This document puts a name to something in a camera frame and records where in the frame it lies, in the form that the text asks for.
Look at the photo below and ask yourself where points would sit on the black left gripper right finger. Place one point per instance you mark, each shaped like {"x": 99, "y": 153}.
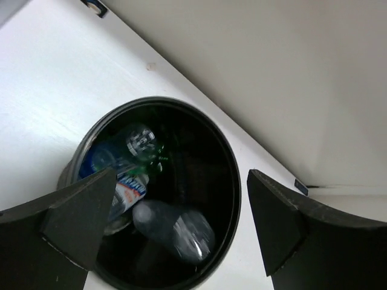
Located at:
{"x": 306, "y": 244}

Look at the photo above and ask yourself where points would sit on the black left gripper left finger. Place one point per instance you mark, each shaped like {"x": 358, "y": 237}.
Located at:
{"x": 52, "y": 242}

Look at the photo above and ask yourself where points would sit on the clear bottle red-blue label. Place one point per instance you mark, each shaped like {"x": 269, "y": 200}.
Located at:
{"x": 128, "y": 191}

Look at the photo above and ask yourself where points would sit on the clear unlabelled plastic bottle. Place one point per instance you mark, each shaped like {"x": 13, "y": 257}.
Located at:
{"x": 184, "y": 232}

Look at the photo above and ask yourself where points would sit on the clear bottle blue label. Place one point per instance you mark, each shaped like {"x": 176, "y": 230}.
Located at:
{"x": 132, "y": 151}

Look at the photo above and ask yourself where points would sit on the green plastic soda bottle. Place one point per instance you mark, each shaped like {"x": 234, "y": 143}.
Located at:
{"x": 157, "y": 160}

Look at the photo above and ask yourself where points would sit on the black plastic waste bin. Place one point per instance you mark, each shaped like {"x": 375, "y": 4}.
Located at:
{"x": 199, "y": 171}

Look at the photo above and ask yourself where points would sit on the dark blue corner label right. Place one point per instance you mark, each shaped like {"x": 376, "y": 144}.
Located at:
{"x": 301, "y": 187}

